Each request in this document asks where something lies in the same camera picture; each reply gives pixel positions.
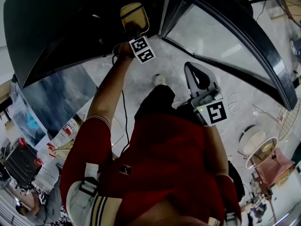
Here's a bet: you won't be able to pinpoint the clear large water bottle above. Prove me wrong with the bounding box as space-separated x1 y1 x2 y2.
46 132 71 158

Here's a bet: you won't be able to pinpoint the white rimmed round table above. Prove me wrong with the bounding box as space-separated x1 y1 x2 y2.
246 137 278 170

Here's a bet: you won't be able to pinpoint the person's left hand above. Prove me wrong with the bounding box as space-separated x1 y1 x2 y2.
117 42 135 58

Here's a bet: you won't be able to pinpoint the dark glossy table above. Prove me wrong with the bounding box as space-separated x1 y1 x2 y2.
11 64 98 148

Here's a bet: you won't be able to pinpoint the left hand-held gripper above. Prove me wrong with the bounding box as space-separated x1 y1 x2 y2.
128 35 157 65

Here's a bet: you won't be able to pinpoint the black case red latches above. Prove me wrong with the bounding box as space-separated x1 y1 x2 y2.
4 137 44 186

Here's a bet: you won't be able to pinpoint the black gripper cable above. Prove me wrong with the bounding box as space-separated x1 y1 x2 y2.
120 89 131 155

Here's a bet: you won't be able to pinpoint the white shoe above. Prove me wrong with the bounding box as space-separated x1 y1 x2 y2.
152 73 167 87

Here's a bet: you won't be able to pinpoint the clear water bottle red label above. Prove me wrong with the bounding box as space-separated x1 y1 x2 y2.
60 118 79 140

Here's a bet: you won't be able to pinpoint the beige wooden board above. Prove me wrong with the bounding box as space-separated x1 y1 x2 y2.
0 81 14 119

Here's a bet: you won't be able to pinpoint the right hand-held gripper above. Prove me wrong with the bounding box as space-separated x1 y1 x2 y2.
184 61 229 127

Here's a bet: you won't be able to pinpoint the person's black trousers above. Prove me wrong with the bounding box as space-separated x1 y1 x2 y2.
134 83 206 127

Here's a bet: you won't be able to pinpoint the person in red shirt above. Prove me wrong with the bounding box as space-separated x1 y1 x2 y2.
59 113 242 226

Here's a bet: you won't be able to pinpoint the beige cardboard piece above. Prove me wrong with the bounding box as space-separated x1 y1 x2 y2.
268 7 286 21

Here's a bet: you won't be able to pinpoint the yellow square container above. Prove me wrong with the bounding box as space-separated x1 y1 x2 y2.
119 3 151 34

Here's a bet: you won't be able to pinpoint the white cable coil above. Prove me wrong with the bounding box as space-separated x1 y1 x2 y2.
227 92 242 113

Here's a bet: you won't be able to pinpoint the pink fabric chair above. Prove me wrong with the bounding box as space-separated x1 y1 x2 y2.
255 147 296 188

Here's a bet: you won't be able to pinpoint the turquoise crumpled cloth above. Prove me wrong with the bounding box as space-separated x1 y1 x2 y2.
25 113 40 129

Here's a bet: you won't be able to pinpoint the person's right forearm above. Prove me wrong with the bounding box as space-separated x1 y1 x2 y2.
204 123 230 177

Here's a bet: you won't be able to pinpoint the beige round stool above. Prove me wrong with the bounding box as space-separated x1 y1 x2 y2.
239 125 268 156

